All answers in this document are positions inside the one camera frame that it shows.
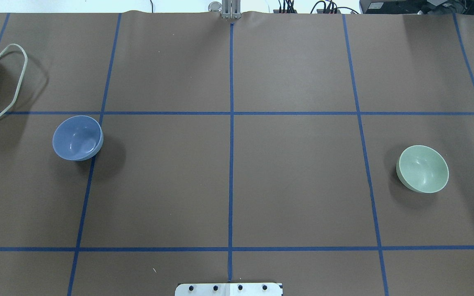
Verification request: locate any blue bowl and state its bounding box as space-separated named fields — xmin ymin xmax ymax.
xmin=51 ymin=116 xmax=104 ymax=162

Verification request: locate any green bowl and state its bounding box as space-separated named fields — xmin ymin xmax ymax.
xmin=395 ymin=145 xmax=449 ymax=194

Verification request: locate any black monitor base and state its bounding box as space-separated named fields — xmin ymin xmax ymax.
xmin=359 ymin=0 xmax=474 ymax=15

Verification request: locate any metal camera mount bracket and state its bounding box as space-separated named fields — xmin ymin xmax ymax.
xmin=221 ymin=0 xmax=242 ymax=19

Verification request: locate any white camera stand base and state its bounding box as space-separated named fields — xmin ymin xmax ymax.
xmin=174 ymin=282 xmax=283 ymax=296

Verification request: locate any black cable bundle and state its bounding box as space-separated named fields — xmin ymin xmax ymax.
xmin=273 ymin=0 xmax=359 ymax=15

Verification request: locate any beige cable loop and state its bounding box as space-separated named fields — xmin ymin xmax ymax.
xmin=0 ymin=44 xmax=28 ymax=134

